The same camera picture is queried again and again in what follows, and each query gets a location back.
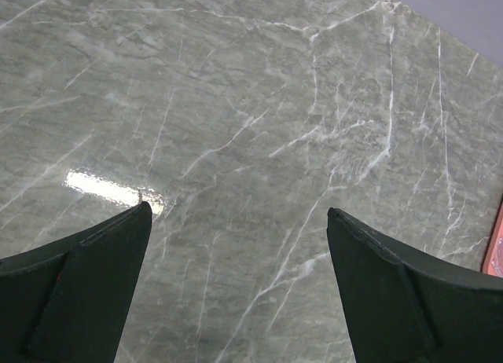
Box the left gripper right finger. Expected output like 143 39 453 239
327 208 502 362

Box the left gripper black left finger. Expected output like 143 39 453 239
1 201 152 362

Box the pink plastic tray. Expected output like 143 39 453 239
482 204 503 277

